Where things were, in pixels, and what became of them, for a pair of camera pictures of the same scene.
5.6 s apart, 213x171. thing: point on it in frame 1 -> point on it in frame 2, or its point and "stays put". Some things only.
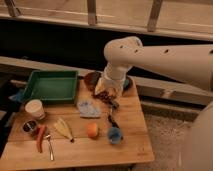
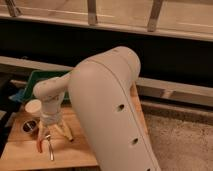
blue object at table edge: (19, 96) stays put
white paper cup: (35, 107) stays put
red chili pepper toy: (40, 138) stays put
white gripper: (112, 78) -> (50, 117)
